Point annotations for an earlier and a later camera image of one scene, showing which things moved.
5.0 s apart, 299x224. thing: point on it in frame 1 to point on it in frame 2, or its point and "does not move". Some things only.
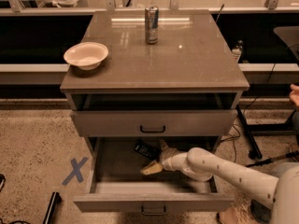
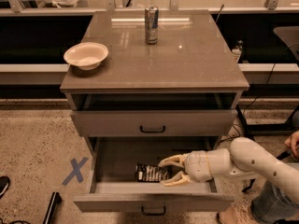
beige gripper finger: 163,145 to 178,160
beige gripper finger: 152,168 to 180,177
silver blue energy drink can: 151,24 does not move
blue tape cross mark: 77,171 does not move
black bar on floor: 55,201 does not move
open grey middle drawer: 117,184 does not move
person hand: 294,93 to 292,141
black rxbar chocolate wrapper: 150,149 to 150,173
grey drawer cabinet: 186,87 does not move
